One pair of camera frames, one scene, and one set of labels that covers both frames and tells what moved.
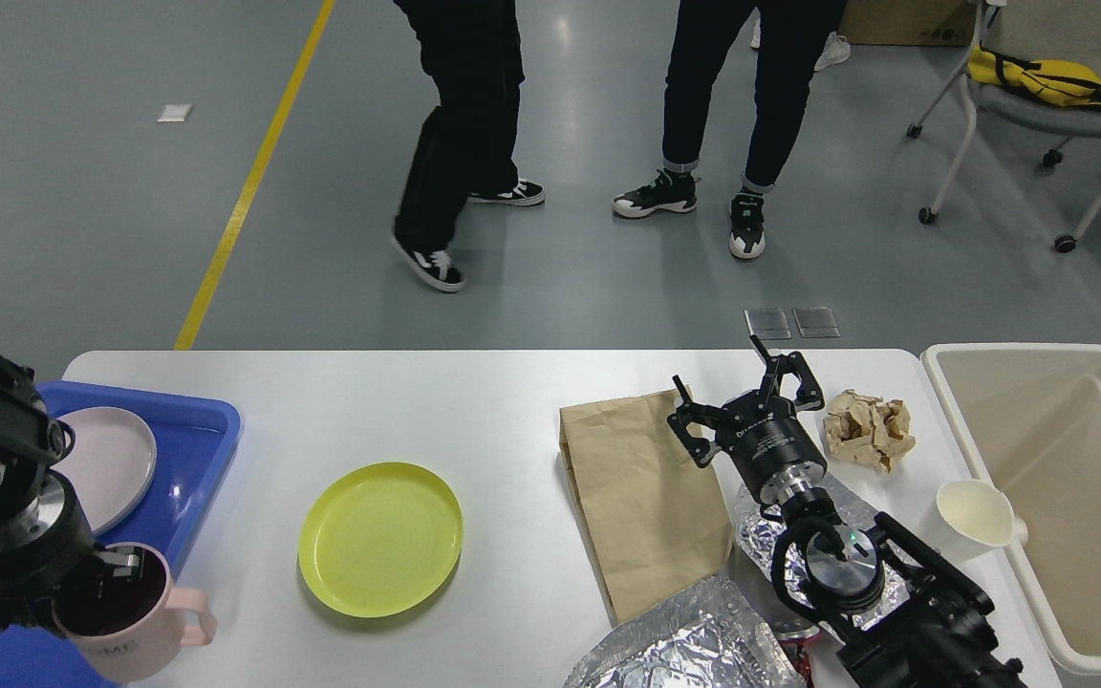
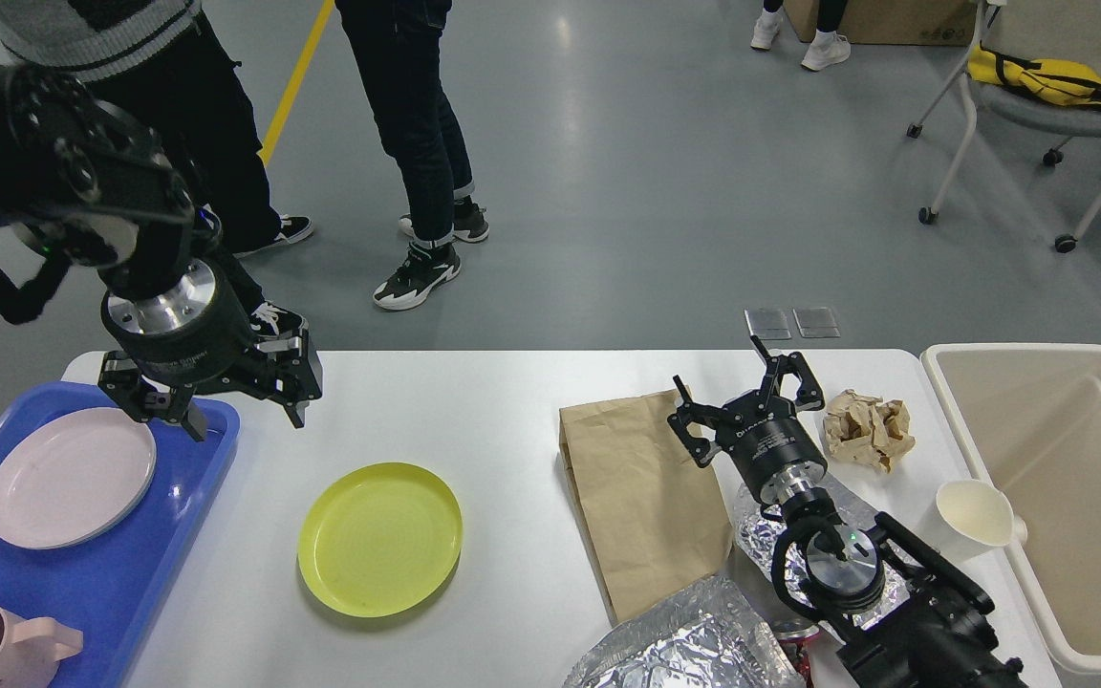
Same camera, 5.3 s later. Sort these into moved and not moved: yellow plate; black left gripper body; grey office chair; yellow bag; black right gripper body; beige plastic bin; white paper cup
Moved: black left gripper body
Not moved: yellow plate; white paper cup; yellow bag; beige plastic bin; grey office chair; black right gripper body
